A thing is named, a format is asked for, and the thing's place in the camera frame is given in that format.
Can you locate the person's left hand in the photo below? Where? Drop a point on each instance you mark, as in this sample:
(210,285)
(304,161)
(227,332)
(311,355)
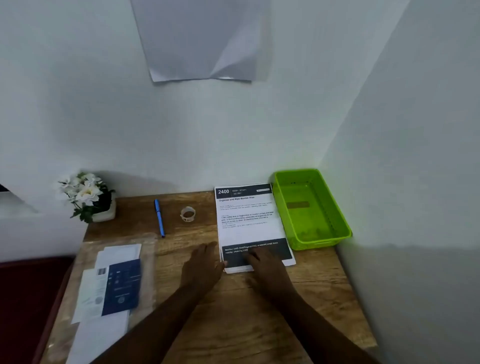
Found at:
(202,270)

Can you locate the person's right hand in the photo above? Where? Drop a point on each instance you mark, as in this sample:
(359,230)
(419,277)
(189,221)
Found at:
(270,273)

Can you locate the printed paper sheet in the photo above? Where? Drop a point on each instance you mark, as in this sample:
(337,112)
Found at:
(247,225)

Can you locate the small clear tape roll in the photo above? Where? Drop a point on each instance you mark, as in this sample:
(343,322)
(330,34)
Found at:
(183,215)

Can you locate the green plastic tray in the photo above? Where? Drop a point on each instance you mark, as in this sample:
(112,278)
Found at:
(311,225)

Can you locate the stack of white envelopes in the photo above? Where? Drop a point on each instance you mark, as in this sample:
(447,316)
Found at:
(97,337)

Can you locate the person's left forearm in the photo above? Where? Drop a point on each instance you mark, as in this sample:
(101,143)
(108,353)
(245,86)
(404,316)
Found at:
(150,337)

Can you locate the person's right forearm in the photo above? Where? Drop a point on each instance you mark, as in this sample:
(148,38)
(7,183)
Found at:
(322,337)

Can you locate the clear plastic bag with card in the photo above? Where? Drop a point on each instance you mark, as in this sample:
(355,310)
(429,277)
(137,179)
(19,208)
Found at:
(148,285)

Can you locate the blue pen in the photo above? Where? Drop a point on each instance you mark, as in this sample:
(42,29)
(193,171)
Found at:
(159,219)

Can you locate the blue and white label card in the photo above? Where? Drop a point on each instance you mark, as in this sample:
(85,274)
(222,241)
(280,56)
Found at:
(122,288)

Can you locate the potted white flower plant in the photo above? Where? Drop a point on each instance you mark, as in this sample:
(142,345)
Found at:
(88,195)

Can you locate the dark red mattress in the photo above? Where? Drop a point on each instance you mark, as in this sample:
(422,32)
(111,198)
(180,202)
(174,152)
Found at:
(22,311)

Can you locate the dark window with grille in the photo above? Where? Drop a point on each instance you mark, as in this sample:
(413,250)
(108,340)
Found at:
(3,188)

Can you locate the white paper sheet on wall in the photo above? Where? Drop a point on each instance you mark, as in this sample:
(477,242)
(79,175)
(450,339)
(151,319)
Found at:
(195,37)

